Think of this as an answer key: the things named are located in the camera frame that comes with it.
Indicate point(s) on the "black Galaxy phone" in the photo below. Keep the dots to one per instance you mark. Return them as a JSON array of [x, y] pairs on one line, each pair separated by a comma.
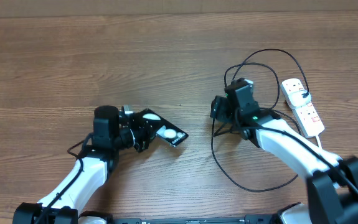
[[163, 128]]

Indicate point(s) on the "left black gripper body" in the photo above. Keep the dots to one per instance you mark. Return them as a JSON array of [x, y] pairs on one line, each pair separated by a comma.
[[140, 131]]

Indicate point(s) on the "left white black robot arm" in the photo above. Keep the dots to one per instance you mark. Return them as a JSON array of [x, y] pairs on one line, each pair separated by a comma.
[[113, 131]]

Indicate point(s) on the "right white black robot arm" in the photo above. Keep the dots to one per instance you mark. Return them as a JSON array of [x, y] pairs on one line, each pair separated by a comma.
[[331, 182]]

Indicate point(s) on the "white charger plug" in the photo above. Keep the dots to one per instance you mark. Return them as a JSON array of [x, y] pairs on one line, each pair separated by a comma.
[[297, 99]]

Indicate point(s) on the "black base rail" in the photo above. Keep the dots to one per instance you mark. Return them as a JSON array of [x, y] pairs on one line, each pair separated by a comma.
[[105, 218]]

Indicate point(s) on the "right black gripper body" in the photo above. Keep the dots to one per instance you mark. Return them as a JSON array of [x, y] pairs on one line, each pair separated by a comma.
[[223, 109]]

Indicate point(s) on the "white power strip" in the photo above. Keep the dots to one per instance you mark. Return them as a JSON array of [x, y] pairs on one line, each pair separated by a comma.
[[306, 116]]

